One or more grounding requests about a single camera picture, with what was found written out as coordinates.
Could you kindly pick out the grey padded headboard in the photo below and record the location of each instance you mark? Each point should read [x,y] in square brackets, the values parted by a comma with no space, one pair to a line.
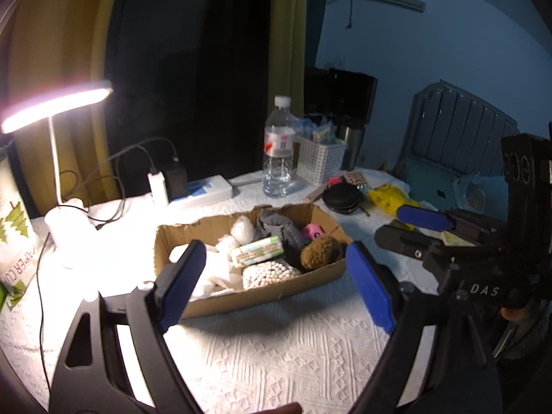
[457,129]

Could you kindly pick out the teal curtain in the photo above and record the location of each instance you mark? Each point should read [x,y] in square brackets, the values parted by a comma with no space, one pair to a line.
[317,13]

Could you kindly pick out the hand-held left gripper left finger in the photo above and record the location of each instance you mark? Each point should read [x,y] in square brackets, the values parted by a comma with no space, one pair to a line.
[181,280]

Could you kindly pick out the brown cardboard box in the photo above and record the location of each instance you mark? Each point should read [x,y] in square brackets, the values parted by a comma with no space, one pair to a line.
[267,297]

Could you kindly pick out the yellow tissue pack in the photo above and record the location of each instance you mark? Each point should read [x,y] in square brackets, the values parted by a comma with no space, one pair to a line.
[453,238]

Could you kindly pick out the blue printed plastic cover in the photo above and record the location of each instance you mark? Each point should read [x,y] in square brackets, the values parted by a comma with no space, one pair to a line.
[476,194]

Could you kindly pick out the small patterned box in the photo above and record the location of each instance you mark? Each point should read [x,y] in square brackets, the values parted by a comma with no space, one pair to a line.
[354,178]

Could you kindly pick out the green white tissue packet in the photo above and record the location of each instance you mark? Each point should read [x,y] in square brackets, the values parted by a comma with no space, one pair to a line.
[258,252]

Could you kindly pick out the green paper cup bag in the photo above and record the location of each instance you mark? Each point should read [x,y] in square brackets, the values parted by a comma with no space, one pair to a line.
[15,233]

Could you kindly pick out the white plastic basket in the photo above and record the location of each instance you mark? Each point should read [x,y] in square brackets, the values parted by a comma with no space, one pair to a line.
[321,161]

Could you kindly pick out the person's left hand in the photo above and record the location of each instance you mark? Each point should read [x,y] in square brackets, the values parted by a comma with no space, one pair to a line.
[284,409]

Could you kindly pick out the white cotton ball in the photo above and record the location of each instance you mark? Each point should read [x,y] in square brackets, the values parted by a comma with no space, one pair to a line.
[239,230]

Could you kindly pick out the white charger plug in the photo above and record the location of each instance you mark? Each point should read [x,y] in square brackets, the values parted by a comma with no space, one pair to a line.
[157,189]

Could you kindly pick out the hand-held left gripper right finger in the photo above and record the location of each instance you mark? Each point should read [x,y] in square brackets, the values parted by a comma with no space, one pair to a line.
[373,284]

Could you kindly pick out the pink plush toy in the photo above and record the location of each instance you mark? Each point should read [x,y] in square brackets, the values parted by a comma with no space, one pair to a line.
[312,230]

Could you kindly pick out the yellow curtain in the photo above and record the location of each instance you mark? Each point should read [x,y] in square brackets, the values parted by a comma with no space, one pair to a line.
[60,30]
[289,39]

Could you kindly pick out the person's right hand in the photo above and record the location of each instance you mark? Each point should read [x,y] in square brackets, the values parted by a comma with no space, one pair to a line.
[513,313]

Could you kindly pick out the dark window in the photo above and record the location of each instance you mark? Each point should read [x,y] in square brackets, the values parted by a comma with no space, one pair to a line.
[194,73]

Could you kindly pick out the blue white plastic packet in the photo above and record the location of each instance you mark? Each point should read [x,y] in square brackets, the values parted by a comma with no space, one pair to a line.
[308,128]

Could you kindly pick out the black monitor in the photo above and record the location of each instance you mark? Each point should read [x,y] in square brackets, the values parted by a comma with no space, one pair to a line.
[353,95]
[317,90]

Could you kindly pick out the clear plastic water bottle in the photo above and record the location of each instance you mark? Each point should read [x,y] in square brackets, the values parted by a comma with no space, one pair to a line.
[279,155]

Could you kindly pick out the white towel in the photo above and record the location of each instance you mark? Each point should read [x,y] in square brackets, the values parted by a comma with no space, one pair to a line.
[207,278]

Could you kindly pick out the white blue flat box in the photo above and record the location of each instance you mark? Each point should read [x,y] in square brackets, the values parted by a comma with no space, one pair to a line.
[202,192]

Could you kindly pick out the yellow wipes packet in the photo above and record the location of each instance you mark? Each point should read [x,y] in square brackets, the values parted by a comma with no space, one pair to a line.
[388,200]

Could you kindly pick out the grey dotted glove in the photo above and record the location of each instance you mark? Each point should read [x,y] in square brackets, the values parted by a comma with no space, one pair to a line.
[276,226]
[293,248]

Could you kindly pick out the bag of white beads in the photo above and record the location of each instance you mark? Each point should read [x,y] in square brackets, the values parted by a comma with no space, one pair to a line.
[267,274]

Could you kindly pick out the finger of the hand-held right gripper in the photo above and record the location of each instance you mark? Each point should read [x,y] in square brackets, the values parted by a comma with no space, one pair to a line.
[401,241]
[420,220]

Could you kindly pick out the white desk lamp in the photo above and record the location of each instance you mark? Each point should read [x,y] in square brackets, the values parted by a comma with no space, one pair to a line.
[71,233]

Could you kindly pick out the steel thermos cup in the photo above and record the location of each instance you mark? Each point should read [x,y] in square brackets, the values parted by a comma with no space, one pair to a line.
[351,144]

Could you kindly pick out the black round case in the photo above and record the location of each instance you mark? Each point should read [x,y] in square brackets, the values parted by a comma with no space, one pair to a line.
[340,200]

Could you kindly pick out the small tan box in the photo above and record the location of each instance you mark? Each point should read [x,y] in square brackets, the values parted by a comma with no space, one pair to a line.
[317,193]

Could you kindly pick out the brown plush toy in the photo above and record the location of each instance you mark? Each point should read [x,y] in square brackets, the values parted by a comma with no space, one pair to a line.
[321,252]

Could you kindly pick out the black power adapter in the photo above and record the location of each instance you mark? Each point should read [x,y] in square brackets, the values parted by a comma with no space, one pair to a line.
[174,183]

